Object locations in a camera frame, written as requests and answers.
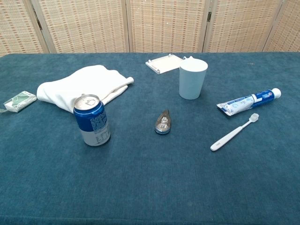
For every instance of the blue white toothpaste tube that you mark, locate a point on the blue white toothpaste tube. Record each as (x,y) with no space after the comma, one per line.
(243,103)

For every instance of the white folded towel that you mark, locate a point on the white folded towel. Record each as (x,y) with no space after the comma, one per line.
(77,84)

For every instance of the green white tissue pack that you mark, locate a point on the green white tissue pack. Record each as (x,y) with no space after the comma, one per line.
(20,100)

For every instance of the woven bamboo folding screen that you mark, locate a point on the woven bamboo folding screen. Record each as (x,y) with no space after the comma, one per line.
(164,25)

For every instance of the grey correction tape dispenser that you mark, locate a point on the grey correction tape dispenser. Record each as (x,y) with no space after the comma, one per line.
(162,124)

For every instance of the blue white soda can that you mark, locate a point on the blue white soda can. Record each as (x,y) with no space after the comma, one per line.
(89,119)

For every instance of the white toothbrush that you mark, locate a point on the white toothbrush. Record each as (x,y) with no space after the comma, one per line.
(228,137)

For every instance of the white plastic cup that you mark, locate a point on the white plastic cup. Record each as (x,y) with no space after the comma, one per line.
(192,82)

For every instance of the white square plastic lid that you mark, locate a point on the white square plastic lid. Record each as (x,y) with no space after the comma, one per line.
(164,63)

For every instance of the teal tablecloth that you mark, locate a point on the teal tablecloth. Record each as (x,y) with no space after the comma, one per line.
(150,178)

